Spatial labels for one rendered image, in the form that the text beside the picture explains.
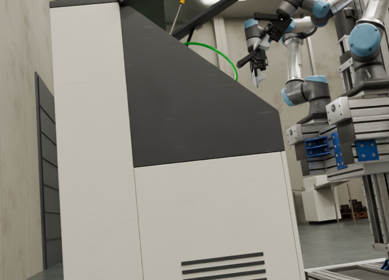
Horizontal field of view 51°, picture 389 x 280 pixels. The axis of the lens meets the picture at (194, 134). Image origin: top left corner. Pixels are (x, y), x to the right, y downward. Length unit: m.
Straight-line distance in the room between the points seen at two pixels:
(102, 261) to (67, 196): 0.27
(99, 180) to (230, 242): 0.53
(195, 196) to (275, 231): 0.32
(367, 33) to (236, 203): 0.85
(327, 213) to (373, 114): 8.71
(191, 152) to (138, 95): 0.30
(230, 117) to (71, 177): 0.64
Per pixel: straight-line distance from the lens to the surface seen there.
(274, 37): 1.92
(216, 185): 1.55
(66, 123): 1.64
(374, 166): 1.95
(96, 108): 1.63
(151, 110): 1.60
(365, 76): 1.91
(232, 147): 1.58
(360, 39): 1.81
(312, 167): 2.22
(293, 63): 2.52
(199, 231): 1.55
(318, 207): 10.39
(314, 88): 2.35
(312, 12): 1.93
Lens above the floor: 0.60
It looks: 11 degrees up
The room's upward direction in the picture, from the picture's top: 7 degrees counter-clockwise
